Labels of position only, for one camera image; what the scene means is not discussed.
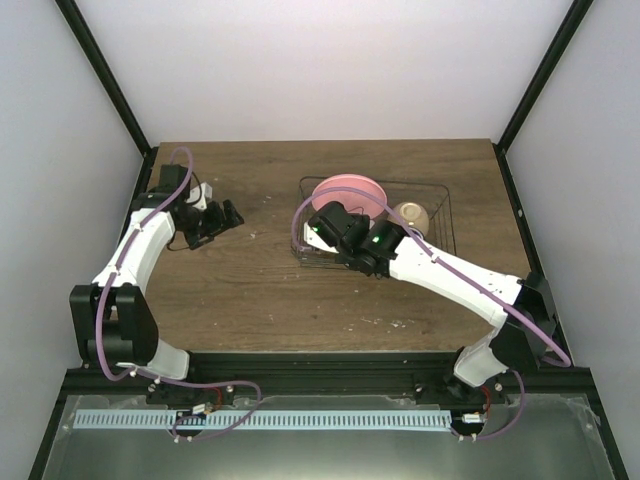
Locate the black aluminium frame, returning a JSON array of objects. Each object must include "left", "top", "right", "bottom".
[{"left": 57, "top": 0, "right": 628, "bottom": 479}]

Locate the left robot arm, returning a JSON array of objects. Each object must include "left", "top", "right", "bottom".
[{"left": 69, "top": 164, "right": 244, "bottom": 404}]

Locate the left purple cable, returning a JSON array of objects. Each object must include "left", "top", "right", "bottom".
[{"left": 94, "top": 146, "right": 262, "bottom": 445}]

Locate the black wire dish rack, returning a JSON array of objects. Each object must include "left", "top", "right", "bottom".
[{"left": 291, "top": 175, "right": 457, "bottom": 270}]

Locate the pink plastic plate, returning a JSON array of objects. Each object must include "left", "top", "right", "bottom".
[{"left": 311, "top": 174, "right": 387, "bottom": 219}]

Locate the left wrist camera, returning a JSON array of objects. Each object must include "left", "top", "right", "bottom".
[{"left": 187, "top": 182, "right": 213, "bottom": 211}]

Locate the cream ceramic bowl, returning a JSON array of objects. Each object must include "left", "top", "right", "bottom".
[{"left": 394, "top": 202, "right": 430, "bottom": 237}]

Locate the light blue slotted cable duct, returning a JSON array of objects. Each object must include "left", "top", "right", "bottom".
[{"left": 73, "top": 409, "right": 452, "bottom": 432}]

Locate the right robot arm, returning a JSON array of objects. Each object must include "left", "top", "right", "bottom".
[{"left": 304, "top": 201, "right": 557, "bottom": 403}]

